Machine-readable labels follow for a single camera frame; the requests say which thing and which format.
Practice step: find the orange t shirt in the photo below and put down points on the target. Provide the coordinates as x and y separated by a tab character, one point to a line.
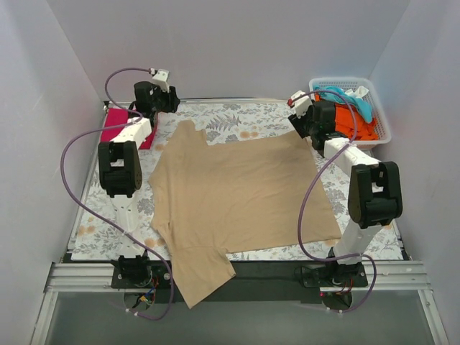
345	123

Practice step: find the floral patterned table mat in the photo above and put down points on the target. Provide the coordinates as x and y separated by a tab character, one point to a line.
95	240

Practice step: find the teal t shirt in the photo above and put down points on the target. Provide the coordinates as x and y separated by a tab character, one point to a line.
337	95

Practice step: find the beige t shirt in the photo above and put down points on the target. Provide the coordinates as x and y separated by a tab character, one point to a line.
215	200

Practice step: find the aluminium frame rail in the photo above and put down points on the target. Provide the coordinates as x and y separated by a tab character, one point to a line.
97	276

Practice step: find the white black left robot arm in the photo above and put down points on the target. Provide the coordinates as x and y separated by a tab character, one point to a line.
120	173

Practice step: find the white cloth in basket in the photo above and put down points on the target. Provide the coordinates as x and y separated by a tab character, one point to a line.
360	92

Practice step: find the white plastic laundry basket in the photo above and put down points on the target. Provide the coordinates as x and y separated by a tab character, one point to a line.
382	127

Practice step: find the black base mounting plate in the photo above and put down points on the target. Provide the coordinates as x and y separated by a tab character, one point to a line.
254	281

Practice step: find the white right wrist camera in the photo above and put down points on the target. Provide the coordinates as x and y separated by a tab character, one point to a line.
299	102

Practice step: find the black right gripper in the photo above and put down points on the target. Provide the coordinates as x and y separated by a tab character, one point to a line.
298	123

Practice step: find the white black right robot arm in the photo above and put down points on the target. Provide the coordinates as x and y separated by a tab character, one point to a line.
374	198

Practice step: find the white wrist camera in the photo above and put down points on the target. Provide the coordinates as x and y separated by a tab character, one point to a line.
160	77
299	102

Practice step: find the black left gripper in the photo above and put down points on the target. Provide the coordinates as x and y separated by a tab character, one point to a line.
171	103

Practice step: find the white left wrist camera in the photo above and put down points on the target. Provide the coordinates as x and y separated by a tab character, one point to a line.
160	77

